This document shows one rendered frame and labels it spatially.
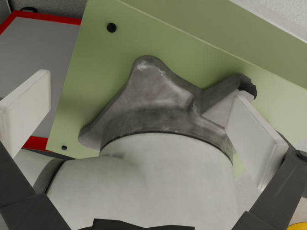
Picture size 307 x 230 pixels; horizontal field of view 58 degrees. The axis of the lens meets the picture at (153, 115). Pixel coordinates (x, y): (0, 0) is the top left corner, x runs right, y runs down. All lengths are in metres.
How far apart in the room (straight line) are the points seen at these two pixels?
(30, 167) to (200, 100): 0.17
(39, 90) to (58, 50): 0.87
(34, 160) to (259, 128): 0.18
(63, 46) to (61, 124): 0.70
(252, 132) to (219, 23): 0.16
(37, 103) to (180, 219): 0.13
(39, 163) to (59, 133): 0.16
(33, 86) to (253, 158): 0.13
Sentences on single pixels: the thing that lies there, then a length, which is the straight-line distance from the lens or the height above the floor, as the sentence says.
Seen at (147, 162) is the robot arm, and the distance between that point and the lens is 0.24.
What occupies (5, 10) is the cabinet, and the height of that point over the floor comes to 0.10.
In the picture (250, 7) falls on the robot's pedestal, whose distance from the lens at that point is 0.39.
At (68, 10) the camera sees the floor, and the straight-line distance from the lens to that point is 1.33.
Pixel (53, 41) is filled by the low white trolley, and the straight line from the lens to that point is 1.10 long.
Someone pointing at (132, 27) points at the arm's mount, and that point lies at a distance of 0.25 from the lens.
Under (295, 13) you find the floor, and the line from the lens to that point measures 1.30.
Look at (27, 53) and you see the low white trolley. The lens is 1.06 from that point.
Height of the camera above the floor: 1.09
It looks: 42 degrees down
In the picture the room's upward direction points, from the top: 172 degrees counter-clockwise
